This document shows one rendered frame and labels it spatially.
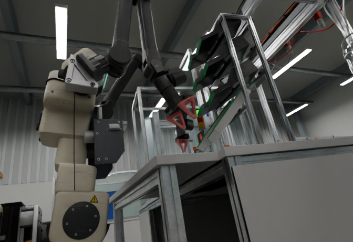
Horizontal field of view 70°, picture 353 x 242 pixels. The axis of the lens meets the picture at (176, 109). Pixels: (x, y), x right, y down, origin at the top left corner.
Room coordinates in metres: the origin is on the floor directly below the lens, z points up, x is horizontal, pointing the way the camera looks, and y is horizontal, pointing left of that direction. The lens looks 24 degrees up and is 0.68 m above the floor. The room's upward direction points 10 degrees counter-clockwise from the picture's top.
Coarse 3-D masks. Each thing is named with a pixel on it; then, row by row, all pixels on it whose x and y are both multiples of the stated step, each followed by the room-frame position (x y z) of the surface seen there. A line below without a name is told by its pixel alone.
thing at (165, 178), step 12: (168, 168) 0.75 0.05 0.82; (144, 180) 0.90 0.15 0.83; (156, 180) 0.79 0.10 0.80; (168, 180) 0.74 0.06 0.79; (132, 192) 1.07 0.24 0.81; (144, 192) 0.92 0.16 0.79; (168, 192) 0.74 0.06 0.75; (120, 204) 1.32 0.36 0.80; (168, 204) 0.73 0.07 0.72; (180, 204) 0.75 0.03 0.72; (120, 216) 1.48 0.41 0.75; (168, 216) 0.73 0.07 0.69; (180, 216) 0.75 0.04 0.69; (120, 228) 1.48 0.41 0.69; (168, 228) 0.74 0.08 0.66; (180, 228) 0.75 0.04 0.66; (120, 240) 1.48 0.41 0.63; (168, 240) 0.76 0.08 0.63; (180, 240) 0.74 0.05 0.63
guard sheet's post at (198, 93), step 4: (188, 52) 1.78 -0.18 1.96; (188, 56) 1.78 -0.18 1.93; (192, 72) 1.78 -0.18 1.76; (196, 72) 1.77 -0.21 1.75; (192, 76) 1.79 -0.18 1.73; (196, 76) 1.77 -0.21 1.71; (196, 92) 1.78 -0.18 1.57; (200, 92) 1.77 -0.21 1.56; (200, 96) 1.77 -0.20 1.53; (200, 100) 1.76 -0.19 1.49; (200, 104) 1.76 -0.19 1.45; (204, 116) 1.77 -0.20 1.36; (204, 120) 1.76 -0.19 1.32; (208, 124) 1.77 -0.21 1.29; (208, 128) 1.77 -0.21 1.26; (212, 144) 1.77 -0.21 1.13; (208, 148) 1.78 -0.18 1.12; (212, 148) 1.76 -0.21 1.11
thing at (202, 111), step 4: (240, 88) 1.28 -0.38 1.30; (236, 92) 1.31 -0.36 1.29; (232, 96) 1.33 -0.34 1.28; (220, 100) 1.26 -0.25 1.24; (228, 100) 1.36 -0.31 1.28; (204, 104) 1.21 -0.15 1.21; (216, 104) 1.29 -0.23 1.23; (200, 108) 1.24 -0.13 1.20; (204, 108) 1.21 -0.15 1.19; (208, 108) 1.26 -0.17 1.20; (212, 108) 1.31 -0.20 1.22; (200, 112) 1.28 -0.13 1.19; (204, 112) 1.29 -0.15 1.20; (208, 112) 1.34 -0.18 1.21; (200, 116) 1.31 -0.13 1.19
